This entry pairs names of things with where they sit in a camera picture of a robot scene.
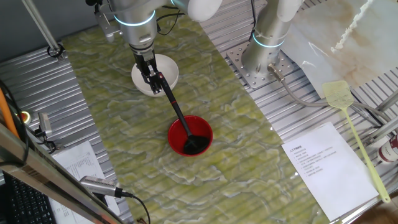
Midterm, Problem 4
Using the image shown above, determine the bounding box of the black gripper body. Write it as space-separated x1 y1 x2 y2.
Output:
129 40 158 77

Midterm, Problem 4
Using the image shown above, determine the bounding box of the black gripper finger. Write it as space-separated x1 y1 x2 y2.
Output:
150 72 163 95
141 73 153 90

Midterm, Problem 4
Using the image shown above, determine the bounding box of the black ladle with red ring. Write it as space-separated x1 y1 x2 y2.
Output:
157 72 211 156

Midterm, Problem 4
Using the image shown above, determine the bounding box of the white bowl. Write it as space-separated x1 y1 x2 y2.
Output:
131 54 180 98

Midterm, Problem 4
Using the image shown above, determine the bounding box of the red bowl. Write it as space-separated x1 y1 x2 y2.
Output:
167 115 214 157

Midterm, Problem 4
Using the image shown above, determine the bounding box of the green marble pattern mat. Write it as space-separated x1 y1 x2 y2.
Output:
60 6 330 224

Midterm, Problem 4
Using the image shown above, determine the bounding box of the printed table paper sheet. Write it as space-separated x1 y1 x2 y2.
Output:
49 140 121 224

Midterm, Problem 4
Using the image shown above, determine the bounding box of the aluminium tripod pole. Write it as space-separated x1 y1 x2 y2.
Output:
21 0 66 62

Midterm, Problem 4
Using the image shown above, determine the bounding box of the red emergency stop button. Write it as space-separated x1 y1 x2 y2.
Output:
17 111 32 125

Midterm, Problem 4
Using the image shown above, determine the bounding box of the orange pole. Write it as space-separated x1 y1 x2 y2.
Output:
0 88 20 139

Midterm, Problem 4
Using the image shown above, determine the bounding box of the black keyboard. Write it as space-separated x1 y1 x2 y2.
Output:
2 172 57 224

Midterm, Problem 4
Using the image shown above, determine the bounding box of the yellow-green fly swatter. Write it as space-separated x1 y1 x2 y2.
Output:
322 80 392 204

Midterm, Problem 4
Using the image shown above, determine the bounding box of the white instruction paper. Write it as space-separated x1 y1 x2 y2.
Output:
281 121 380 222

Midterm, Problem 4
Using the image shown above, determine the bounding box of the beige marble pattern sheet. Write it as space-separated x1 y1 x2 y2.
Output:
281 0 398 99

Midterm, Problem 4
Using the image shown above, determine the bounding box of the aluminium profile bar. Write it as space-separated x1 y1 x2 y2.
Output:
374 90 398 113
362 116 398 147

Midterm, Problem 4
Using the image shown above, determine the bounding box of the red and white can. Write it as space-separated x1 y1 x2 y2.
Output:
376 134 398 165

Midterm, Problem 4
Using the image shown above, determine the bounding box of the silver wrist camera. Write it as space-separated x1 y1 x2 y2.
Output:
93 2 122 44

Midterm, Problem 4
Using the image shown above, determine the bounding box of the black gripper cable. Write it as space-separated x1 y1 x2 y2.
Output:
155 6 186 37

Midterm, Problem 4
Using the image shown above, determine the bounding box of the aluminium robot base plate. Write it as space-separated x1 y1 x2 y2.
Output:
226 40 295 90

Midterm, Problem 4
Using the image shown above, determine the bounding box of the small grey camera on mount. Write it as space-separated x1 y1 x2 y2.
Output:
37 111 53 136

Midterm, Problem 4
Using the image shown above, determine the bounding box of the black camera cable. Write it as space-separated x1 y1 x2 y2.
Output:
123 191 152 224

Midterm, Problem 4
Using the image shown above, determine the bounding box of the metal frame beam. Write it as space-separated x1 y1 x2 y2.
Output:
0 123 125 224

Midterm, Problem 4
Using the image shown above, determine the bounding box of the grey robot hose with connector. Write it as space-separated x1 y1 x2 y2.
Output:
267 63 392 122

